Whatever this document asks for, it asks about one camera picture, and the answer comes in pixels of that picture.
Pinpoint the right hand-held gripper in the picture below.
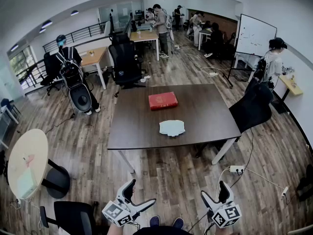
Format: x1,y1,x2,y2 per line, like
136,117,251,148
201,181,242,229

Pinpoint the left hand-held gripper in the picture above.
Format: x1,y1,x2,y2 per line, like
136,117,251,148
102,179,157,228

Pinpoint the white wet wipe pack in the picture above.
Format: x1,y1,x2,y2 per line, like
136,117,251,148
159,119,188,136

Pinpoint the person's left forearm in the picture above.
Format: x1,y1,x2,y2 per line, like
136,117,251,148
107,223,123,235

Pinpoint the person's right forearm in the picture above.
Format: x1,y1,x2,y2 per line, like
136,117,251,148
214,226,242,235

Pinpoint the person's left shoe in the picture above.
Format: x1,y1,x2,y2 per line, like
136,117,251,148
149,215,161,228

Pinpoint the person's shoe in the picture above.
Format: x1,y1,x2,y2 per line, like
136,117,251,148
149,215,161,228
172,217,185,230

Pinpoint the white table leg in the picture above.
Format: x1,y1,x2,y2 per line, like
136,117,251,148
211,138,237,165
116,150,135,174

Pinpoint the person's dark clothing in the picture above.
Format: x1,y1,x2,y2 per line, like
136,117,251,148
133,226,194,235

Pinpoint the person's right shoe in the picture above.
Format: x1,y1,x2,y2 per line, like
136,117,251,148
172,217,185,230

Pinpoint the black mesh office chair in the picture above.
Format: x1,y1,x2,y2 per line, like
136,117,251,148
229,78,274,134

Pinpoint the red hardcover book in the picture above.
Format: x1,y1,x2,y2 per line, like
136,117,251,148
148,91,179,111

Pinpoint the pale green box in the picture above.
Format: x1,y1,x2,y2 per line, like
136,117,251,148
16,167,39,199

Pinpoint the round beige table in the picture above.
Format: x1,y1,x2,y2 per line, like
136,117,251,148
7,128,71,201

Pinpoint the black office chair with headrest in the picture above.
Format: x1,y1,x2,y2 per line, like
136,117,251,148
108,34,147,91

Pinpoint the wooden desk with white legs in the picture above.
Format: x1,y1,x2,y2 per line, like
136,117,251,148
80,47,110,90
129,30,160,61

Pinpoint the black swivel office chair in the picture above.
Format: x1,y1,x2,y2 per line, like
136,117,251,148
39,52,63,96

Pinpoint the whiteboard on black stand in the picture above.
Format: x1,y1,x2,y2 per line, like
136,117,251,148
221,13,278,89

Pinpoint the black metal railing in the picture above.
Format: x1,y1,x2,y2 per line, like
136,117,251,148
43,21,110,54

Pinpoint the window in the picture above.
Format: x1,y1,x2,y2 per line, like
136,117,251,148
8,45,39,89

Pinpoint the small wooden wall desk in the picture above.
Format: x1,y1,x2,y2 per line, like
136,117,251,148
278,73,304,102

